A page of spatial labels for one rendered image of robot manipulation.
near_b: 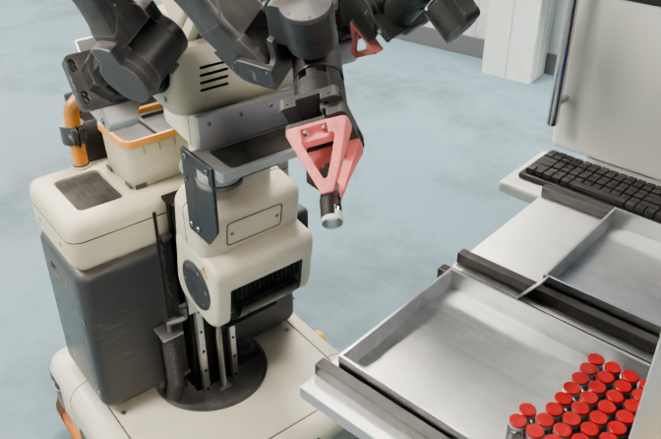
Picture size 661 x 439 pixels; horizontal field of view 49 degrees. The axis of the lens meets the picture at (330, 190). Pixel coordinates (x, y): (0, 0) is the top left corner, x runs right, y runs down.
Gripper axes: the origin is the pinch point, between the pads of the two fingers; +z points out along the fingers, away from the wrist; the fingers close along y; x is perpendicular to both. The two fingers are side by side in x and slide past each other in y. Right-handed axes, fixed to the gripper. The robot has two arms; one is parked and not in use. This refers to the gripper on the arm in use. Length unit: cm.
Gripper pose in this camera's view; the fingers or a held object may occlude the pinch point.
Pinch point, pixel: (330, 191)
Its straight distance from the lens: 74.0
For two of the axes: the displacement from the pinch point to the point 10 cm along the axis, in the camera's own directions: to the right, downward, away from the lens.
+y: -3.2, -4.9, -8.1
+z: 0.9, 8.4, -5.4
